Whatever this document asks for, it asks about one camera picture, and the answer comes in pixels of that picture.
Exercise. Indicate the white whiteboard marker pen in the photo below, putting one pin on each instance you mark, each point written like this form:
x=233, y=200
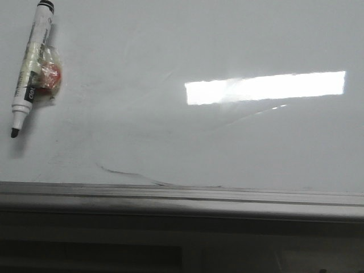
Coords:
x=29, y=75

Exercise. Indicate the white whiteboard with aluminium frame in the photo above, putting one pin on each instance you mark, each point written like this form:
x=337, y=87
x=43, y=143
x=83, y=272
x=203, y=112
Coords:
x=241, y=109

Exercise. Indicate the red magnet taped to marker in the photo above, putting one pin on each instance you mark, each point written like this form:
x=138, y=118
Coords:
x=50, y=76

